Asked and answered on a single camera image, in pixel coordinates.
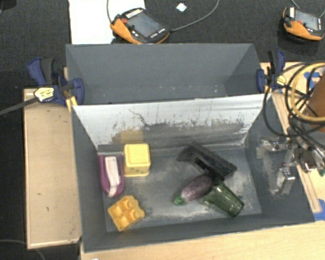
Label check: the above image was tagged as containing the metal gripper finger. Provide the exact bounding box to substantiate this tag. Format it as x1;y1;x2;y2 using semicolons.
273;166;298;196
255;137;282;160

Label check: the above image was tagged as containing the black flat tool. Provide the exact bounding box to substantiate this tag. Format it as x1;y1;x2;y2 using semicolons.
175;142;239;187

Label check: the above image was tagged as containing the green glass cup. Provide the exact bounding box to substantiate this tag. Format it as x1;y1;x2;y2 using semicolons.
200;180;246;220

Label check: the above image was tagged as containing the purple toy eggplant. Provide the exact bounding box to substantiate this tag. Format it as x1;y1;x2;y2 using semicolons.
172;174;215;207

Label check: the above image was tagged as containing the grey metal bin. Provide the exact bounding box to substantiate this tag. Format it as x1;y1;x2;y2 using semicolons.
64;29;317;254

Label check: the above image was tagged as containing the yellow cube box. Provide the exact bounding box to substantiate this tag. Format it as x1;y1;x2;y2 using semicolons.
122;142;153;178

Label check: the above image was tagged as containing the yellow toy building brick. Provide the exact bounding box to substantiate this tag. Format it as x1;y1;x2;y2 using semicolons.
106;194;147;233

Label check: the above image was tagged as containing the purple and white oblong object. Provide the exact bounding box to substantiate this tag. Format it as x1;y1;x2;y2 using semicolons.
98;153;127;200

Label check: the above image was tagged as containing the pale wood flat board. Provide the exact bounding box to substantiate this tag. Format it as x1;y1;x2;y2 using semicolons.
17;85;84;250

